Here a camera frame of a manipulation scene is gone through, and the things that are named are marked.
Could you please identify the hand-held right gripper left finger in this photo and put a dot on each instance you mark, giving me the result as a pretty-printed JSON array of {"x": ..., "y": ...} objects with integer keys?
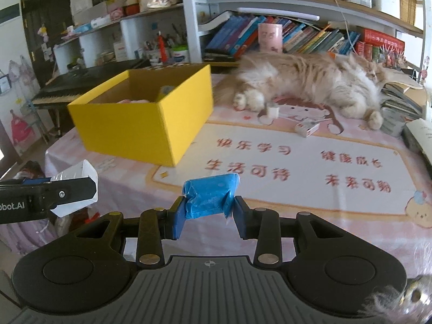
[{"x": 179, "y": 221}]

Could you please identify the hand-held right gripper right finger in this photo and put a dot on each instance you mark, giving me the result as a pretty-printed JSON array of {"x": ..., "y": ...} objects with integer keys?
[{"x": 242, "y": 222}]

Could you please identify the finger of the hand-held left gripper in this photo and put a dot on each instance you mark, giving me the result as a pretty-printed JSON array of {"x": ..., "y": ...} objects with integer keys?
[
  {"x": 33, "y": 181},
  {"x": 74, "y": 190}
]

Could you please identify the blue packet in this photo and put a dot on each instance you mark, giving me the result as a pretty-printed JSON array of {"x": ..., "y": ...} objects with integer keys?
[{"x": 209, "y": 192}]

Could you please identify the yellow cardboard box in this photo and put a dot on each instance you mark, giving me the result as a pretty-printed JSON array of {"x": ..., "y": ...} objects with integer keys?
[{"x": 135, "y": 131}]

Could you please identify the small white orange box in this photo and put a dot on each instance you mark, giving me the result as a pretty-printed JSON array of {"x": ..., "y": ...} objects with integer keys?
[{"x": 306, "y": 129}]

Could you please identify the pink checked cloth desktop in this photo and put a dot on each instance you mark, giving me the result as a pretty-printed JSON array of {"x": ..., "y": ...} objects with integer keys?
[{"x": 303, "y": 162}]

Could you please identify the black electronic keyboard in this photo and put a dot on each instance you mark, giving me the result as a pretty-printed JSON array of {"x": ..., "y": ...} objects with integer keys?
[{"x": 67, "y": 84}]

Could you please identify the pink plush toy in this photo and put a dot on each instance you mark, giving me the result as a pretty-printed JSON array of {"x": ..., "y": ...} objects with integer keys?
[{"x": 135, "y": 101}]

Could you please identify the grey toy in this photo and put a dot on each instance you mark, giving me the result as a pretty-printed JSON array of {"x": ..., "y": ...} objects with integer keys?
[{"x": 166, "y": 91}]

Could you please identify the white red label box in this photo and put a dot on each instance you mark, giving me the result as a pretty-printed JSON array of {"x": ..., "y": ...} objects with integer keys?
[{"x": 119, "y": 51}]

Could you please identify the white pen holder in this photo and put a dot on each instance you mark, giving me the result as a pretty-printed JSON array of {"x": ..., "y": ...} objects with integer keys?
[{"x": 153, "y": 55}]

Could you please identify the blue pink tissue pack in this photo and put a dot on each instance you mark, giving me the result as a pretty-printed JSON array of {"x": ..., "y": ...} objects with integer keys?
[{"x": 81, "y": 28}]

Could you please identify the fluffy cream cat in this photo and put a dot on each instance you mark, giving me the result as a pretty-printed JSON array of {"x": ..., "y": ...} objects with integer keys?
[{"x": 303, "y": 74}]

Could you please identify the white jar green lid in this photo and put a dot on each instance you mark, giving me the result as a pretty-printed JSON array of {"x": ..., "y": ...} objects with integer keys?
[{"x": 180, "y": 55}]

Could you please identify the slim red bottle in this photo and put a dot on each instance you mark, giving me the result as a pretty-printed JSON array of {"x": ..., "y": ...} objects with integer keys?
[{"x": 162, "y": 45}]

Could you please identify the white flat box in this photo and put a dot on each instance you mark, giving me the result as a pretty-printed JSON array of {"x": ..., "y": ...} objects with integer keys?
[{"x": 100, "y": 21}]

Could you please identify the white cubby shelf unit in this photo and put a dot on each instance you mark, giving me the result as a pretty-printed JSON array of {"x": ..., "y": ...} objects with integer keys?
[{"x": 131, "y": 27}]

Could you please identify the dark wooden door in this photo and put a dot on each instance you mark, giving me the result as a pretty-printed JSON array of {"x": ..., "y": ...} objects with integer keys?
[{"x": 37, "y": 6}]

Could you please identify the small pink box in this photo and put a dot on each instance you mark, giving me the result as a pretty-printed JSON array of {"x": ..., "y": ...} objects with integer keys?
[{"x": 116, "y": 13}]

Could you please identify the pink printed cup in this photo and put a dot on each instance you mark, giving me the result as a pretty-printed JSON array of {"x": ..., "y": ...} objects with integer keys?
[{"x": 270, "y": 38}]

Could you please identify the row of leaning blue books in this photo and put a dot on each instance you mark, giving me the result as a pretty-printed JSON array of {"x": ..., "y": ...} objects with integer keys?
[{"x": 233, "y": 33}]

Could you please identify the red white round bottle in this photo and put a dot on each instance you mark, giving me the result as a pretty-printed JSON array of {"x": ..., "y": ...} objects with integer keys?
[{"x": 132, "y": 6}]

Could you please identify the stack of notebooks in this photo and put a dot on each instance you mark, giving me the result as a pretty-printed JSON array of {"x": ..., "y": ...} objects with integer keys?
[{"x": 398, "y": 108}]

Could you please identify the tall white wooden bookshelf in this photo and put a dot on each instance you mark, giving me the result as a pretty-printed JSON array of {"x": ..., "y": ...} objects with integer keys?
[{"x": 190, "y": 23}]

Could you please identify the red boxed book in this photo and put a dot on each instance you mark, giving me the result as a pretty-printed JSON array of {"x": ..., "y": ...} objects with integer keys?
[{"x": 383, "y": 40}]

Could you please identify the pink dress wall sticker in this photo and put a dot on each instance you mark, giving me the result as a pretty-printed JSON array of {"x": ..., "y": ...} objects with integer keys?
[{"x": 20, "y": 126}]

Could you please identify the dark wall panel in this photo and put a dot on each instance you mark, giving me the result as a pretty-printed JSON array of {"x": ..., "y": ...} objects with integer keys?
[{"x": 10, "y": 14}]

